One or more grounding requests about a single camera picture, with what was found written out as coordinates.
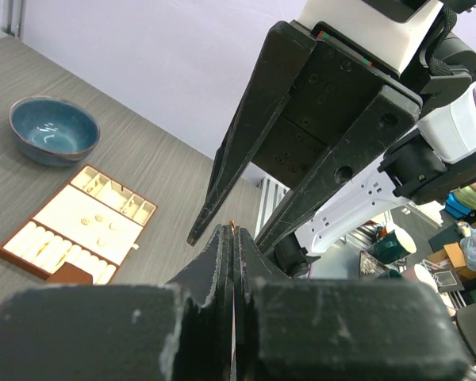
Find brown jewelry tray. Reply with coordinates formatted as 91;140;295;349
0;165;157;285

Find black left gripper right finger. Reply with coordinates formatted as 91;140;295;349
233;228;470;380

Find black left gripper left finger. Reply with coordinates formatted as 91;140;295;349
0;225;234;380

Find black patterned tray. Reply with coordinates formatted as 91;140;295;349
359;251;390;280

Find dark green cup lower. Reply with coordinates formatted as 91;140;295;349
376;269;402;279

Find pearl earrings in compartment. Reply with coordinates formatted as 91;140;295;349
121;199;135;214

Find green cup on shelf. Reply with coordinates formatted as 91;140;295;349
370;228;417;264

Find brown jewelry box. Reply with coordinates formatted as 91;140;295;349
46;262;94;286

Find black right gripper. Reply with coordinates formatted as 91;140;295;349
187;21;420;254

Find blue ceramic bowl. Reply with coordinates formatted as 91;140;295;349
9;96;101;167

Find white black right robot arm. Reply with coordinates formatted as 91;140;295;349
187;1;476;276

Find gold earrings in compartment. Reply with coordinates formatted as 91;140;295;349
85;178;100;193

